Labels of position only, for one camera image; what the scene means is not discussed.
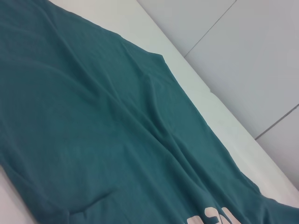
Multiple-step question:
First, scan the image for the teal t-shirt with beige print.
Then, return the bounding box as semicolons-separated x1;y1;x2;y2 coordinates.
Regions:
0;0;299;224

